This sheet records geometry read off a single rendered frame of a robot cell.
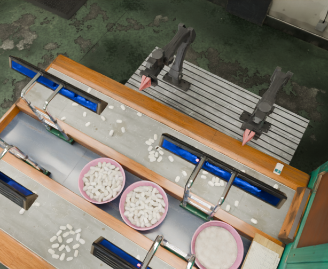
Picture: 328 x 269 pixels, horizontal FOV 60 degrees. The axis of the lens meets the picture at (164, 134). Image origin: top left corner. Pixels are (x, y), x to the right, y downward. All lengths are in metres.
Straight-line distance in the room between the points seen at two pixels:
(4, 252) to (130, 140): 0.89
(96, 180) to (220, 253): 0.79
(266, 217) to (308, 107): 1.55
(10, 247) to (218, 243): 1.08
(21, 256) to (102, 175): 0.57
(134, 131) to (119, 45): 1.59
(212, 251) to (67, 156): 1.02
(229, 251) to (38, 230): 1.02
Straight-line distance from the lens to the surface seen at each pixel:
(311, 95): 3.10
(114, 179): 1.70
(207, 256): 1.62
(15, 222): 1.82
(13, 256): 1.77
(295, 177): 1.79
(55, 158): 1.91
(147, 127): 1.79
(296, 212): 1.64
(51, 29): 3.57
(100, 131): 1.83
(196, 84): 2.05
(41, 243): 1.74
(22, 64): 1.78
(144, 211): 1.64
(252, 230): 1.65
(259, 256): 1.63
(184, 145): 1.34
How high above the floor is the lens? 2.34
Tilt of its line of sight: 65 degrees down
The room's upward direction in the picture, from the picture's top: 2 degrees counter-clockwise
